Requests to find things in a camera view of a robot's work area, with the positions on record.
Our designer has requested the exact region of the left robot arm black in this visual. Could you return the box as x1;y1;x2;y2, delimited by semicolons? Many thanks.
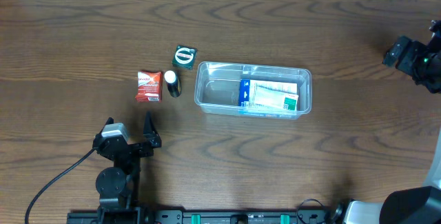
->
92;112;162;211

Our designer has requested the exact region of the dark bottle white cap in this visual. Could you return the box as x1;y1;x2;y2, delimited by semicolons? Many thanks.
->
164;70;181;98

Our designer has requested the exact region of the green Zam-Buk box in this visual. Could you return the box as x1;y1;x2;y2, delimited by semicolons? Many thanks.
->
172;45;197;70

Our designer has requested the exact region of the blue medicine box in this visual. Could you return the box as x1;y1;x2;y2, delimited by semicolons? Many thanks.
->
238;79;299;118

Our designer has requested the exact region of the clear plastic container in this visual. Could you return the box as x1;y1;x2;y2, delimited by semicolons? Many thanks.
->
194;62;312;119

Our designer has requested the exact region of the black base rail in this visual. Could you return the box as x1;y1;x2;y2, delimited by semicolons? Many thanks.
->
66;208;340;224

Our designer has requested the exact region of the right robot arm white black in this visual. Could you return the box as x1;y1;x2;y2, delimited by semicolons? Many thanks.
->
328;20;440;224

